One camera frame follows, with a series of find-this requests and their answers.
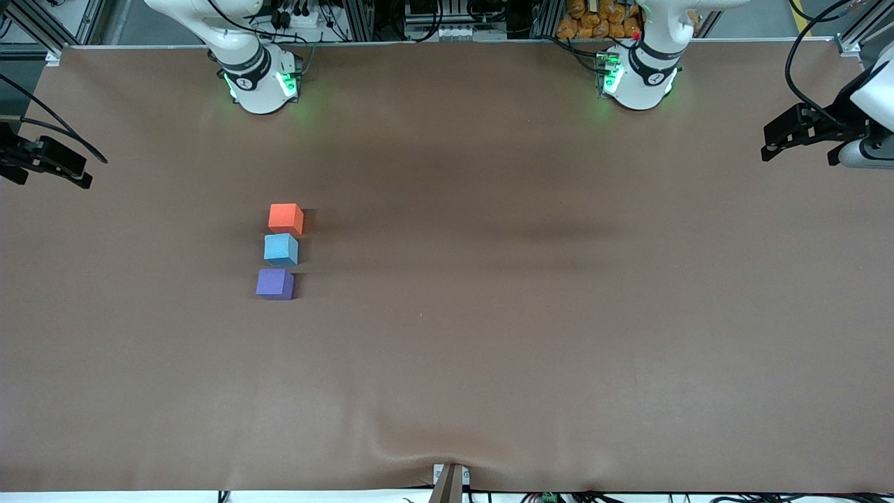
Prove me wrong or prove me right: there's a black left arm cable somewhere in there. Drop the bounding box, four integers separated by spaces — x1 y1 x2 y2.
785 0 850 126

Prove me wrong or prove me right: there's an orange foam block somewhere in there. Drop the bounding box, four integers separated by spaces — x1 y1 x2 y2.
268 203 305 236

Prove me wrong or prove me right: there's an aluminium frame post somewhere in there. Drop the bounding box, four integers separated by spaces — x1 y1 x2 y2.
835 0 894 58
10 0 74 67

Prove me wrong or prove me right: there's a brown table cover sheet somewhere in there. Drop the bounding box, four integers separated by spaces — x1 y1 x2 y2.
0 38 894 493

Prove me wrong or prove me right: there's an orange objects pile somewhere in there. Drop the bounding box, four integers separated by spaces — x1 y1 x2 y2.
557 0 641 40

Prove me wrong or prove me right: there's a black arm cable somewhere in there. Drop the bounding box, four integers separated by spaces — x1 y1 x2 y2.
0 72 108 165
785 0 850 126

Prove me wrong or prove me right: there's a brown camera mount post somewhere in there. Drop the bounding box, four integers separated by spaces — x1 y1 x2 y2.
430 462 470 503

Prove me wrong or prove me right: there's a blue foam block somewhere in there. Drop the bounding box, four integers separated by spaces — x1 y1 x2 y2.
263 233 300 267

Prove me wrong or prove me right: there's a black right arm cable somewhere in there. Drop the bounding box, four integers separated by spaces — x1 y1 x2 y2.
0 72 108 165

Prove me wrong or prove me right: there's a purple foam block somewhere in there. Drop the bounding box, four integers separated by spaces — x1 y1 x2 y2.
255 268 295 301

